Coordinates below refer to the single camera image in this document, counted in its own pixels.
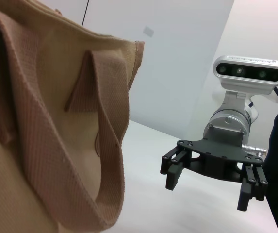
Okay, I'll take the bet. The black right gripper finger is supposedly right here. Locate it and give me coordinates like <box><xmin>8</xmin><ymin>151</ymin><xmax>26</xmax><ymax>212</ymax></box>
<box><xmin>160</xmin><ymin>145</ymin><xmax>194</xmax><ymax>191</ymax></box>
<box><xmin>237</xmin><ymin>164</ymin><xmax>267</xmax><ymax>212</ymax></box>

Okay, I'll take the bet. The khaki canvas food bag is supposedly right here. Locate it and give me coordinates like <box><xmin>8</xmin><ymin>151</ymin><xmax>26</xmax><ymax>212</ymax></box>
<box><xmin>0</xmin><ymin>0</ymin><xmax>146</xmax><ymax>233</ymax></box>

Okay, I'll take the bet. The white wall sticker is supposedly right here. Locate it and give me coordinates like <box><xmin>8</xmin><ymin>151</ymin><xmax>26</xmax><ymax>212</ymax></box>
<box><xmin>142</xmin><ymin>26</ymin><xmax>155</xmax><ymax>38</ymax></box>

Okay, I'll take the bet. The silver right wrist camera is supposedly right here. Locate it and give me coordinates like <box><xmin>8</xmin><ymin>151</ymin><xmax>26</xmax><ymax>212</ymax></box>
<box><xmin>213</xmin><ymin>55</ymin><xmax>278</xmax><ymax>107</ymax></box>

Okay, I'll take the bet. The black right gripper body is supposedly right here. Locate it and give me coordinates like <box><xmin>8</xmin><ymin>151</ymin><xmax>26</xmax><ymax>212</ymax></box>
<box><xmin>176</xmin><ymin>123</ymin><xmax>264</xmax><ymax>183</ymax></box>

